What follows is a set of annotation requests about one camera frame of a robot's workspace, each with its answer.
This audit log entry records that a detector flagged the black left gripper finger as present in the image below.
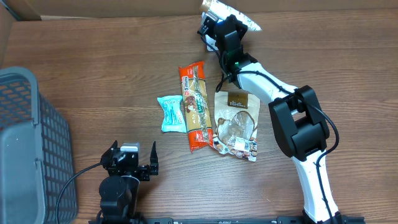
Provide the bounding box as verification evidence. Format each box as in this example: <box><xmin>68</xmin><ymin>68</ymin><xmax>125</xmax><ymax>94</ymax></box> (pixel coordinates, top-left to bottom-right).
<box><xmin>100</xmin><ymin>140</ymin><xmax>118</xmax><ymax>162</ymax></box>
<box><xmin>150</xmin><ymin>141</ymin><xmax>159</xmax><ymax>175</ymax></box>

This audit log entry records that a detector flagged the white cream tube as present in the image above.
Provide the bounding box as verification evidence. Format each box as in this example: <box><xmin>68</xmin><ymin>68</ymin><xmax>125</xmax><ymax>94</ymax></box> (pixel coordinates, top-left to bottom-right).
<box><xmin>200</xmin><ymin>0</ymin><xmax>262</xmax><ymax>32</ymax></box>

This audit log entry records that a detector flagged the teal snack packet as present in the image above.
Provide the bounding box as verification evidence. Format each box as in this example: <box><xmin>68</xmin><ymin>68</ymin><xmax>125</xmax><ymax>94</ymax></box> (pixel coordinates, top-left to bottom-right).
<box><xmin>157</xmin><ymin>95</ymin><xmax>187</xmax><ymax>133</ymax></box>

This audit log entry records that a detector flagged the orange spaghetti packet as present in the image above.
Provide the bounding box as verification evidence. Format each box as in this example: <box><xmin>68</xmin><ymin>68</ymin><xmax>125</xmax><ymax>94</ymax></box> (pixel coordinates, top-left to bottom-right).
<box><xmin>178</xmin><ymin>61</ymin><xmax>213</xmax><ymax>152</ymax></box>

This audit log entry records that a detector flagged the grey plastic basket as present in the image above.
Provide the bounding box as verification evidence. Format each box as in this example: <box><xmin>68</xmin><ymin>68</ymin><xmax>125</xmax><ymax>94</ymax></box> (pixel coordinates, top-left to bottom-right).
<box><xmin>1</xmin><ymin>67</ymin><xmax>78</xmax><ymax>223</ymax></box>

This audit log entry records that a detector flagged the brown white nut pouch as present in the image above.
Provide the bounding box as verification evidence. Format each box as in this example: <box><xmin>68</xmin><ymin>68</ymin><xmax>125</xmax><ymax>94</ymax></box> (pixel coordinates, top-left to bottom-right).
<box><xmin>213</xmin><ymin>91</ymin><xmax>261</xmax><ymax>162</ymax></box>

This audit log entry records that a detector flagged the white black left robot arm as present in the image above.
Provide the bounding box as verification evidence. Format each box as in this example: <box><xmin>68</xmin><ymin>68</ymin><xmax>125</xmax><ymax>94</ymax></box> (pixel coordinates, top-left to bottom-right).
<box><xmin>92</xmin><ymin>141</ymin><xmax>159</xmax><ymax>224</ymax></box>

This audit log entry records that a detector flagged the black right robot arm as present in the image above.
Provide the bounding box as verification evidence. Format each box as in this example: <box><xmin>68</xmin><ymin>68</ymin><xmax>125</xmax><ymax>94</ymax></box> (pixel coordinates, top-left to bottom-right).
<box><xmin>204</xmin><ymin>15</ymin><xmax>341</xmax><ymax>223</ymax></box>

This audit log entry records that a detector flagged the white barcode scanner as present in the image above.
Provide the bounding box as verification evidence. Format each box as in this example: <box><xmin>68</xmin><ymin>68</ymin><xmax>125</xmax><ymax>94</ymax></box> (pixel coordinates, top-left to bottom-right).
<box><xmin>201</xmin><ymin>11</ymin><xmax>221</xmax><ymax>52</ymax></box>

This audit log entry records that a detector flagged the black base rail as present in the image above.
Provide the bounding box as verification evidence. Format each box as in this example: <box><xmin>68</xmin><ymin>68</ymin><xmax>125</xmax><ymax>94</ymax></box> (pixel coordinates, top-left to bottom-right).
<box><xmin>88</xmin><ymin>215</ymin><xmax>366</xmax><ymax>224</ymax></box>

